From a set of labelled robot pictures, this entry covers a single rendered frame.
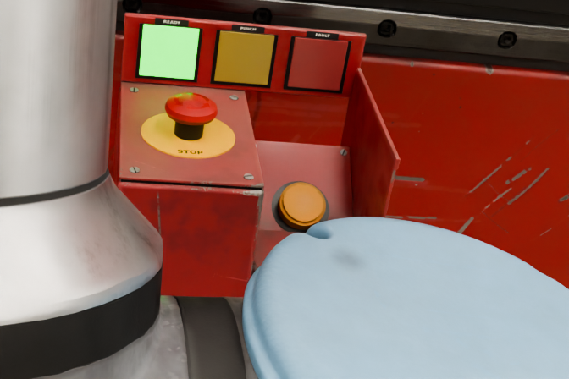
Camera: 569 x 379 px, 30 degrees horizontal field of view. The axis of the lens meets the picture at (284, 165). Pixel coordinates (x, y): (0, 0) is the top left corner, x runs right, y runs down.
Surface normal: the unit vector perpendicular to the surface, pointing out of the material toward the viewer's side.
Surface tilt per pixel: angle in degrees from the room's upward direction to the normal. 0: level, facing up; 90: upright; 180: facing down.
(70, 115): 78
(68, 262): 35
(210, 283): 90
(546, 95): 90
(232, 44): 90
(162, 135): 0
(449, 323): 7
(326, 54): 90
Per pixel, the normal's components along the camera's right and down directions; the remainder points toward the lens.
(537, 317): 0.27, -0.85
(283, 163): 0.19, -0.42
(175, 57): 0.12, 0.51
